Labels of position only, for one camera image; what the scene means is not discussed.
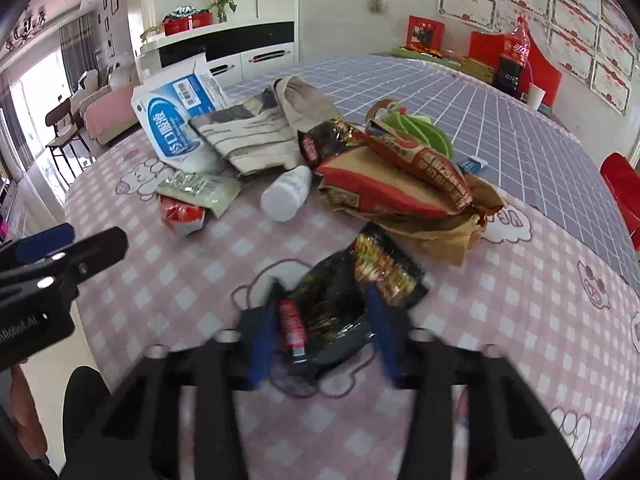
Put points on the green and white sachet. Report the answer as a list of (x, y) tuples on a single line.
[(200, 187)]

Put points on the red gift box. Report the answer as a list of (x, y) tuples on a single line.
[(546, 75)]

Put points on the white and black sideboard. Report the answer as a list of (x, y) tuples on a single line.
[(225, 42)]

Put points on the green plush toy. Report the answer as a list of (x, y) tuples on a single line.
[(425, 130)]

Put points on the grey curtain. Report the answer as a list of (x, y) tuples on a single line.
[(80, 45)]

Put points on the red round tin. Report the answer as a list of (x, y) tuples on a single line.
[(187, 22)]

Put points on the black and red snack packet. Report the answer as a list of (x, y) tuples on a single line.
[(325, 142)]

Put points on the white plastic bottle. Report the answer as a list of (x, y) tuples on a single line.
[(285, 192)]

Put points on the yellow-green box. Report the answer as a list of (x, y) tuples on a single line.
[(475, 67)]

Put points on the person's black trouser leg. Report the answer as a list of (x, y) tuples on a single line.
[(87, 410)]

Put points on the brown and red paper bag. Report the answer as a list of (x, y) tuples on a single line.
[(380, 195)]

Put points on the person's left forearm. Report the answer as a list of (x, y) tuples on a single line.
[(27, 410)]

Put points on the red foil wrapper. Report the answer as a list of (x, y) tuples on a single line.
[(180, 216)]

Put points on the pink sofa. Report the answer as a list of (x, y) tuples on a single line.
[(107, 110)]

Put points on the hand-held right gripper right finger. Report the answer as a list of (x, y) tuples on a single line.
[(381, 332)]

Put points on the red chair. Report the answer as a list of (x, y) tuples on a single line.
[(622, 185)]

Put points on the white and blue carton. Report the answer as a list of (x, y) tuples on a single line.
[(170, 120)]

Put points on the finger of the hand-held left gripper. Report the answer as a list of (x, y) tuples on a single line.
[(45, 242), (95, 252)]

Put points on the long red snack bag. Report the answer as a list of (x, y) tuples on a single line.
[(430, 165)]

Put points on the blue white toothpaste tube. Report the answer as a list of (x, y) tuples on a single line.
[(472, 163)]

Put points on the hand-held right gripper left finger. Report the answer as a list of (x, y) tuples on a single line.
[(262, 342)]

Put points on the pink checked tablecloth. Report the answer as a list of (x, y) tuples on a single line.
[(150, 285)]

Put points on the white cup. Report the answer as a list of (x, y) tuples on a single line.
[(535, 97)]

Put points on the red picture frame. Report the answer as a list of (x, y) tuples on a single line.
[(424, 34)]

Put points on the potted green plant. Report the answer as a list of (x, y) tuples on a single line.
[(220, 5)]

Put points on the beige folded cloth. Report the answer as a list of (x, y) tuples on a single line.
[(305, 102)]

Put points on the chandelier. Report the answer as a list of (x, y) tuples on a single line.
[(27, 27)]

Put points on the wall of framed certificates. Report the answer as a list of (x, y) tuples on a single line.
[(570, 30)]

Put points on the wooden chair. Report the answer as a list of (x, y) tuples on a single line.
[(60, 115)]

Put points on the grey grid tablecloth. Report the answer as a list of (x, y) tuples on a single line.
[(500, 125)]

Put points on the cola bottle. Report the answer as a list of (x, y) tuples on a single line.
[(515, 50)]

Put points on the green flat box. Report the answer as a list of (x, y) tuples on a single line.
[(415, 53)]

